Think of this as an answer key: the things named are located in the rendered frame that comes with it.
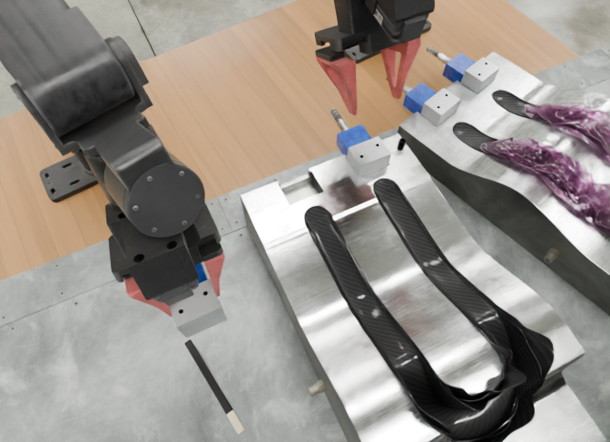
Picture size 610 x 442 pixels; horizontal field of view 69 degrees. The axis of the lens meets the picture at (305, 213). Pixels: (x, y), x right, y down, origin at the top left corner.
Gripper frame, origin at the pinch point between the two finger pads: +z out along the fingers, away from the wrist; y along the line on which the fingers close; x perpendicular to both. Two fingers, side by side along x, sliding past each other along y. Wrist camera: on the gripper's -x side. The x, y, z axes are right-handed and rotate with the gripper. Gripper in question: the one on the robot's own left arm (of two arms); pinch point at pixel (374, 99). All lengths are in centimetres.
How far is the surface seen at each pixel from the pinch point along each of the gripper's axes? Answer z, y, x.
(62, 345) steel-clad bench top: 21, -49, 6
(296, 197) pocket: 12.9, -11.3, 6.5
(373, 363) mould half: 20.9, -13.9, -18.8
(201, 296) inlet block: 10.7, -28.1, -9.1
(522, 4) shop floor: 37, 158, 138
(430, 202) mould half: 15.9, 4.8, -3.4
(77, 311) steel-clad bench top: 19, -46, 9
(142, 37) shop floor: 9, -19, 188
